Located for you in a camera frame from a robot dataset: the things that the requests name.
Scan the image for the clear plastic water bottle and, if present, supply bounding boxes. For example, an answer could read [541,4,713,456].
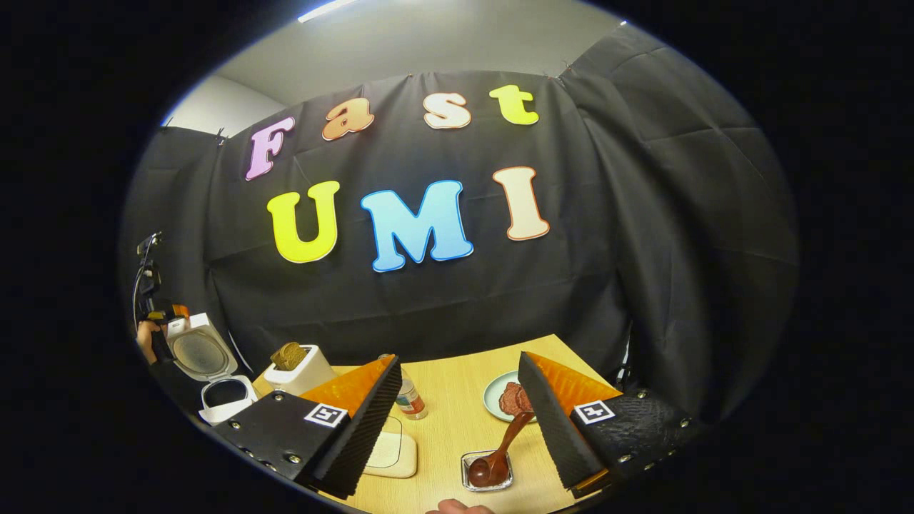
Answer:
[378,353,430,421]

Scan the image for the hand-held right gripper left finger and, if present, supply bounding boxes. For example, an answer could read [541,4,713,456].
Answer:
[213,354,403,501]

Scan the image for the black backdrop cloth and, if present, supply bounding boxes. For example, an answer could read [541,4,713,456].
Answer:
[118,25,799,422]

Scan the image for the dark wooden spoon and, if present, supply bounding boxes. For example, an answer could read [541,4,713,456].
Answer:
[467,410,537,490]

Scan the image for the brown bread slice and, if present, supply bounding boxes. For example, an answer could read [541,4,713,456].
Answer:
[269,341,308,371]

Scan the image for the clear square chopstick holder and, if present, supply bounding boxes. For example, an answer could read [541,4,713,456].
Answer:
[460,449,514,494]

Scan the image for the white toaster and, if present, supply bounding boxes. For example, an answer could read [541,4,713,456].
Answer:
[263,344,338,396]

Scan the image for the pale green plate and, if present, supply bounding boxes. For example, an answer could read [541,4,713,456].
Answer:
[483,369,538,424]

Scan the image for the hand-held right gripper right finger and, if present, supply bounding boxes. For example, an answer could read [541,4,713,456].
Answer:
[517,351,705,499]

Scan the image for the ceiling light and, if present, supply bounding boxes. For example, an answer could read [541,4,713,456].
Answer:
[296,0,359,24]

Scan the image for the white rice cooker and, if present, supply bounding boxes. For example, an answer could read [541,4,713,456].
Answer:
[165,312,260,428]

